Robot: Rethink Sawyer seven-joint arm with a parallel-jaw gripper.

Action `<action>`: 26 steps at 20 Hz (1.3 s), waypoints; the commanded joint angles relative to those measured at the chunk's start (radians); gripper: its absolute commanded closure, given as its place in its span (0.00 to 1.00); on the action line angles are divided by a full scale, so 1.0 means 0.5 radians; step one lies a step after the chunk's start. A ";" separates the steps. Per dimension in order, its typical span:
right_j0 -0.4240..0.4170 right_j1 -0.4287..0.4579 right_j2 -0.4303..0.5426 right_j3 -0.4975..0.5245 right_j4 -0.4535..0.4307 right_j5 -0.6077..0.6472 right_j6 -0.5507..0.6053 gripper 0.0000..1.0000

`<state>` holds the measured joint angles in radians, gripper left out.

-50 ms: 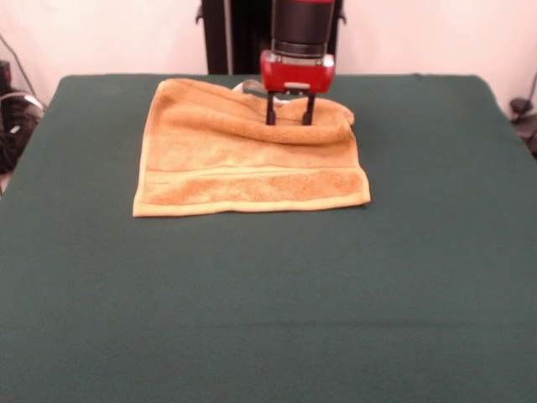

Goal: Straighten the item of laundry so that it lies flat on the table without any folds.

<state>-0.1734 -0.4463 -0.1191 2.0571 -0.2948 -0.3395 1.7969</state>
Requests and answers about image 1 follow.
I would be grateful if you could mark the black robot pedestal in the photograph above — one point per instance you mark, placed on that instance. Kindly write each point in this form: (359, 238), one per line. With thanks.
(235, 38)

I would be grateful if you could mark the tan terry towel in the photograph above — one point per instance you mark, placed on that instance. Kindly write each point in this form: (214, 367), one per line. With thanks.
(251, 168)

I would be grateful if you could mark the dark green table cloth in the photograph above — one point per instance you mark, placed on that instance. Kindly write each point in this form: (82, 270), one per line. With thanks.
(126, 294)

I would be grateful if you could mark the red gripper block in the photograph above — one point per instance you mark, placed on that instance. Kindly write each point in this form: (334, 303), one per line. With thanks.
(293, 77)

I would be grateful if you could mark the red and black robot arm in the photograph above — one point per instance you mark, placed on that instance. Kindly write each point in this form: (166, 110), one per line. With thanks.
(302, 25)

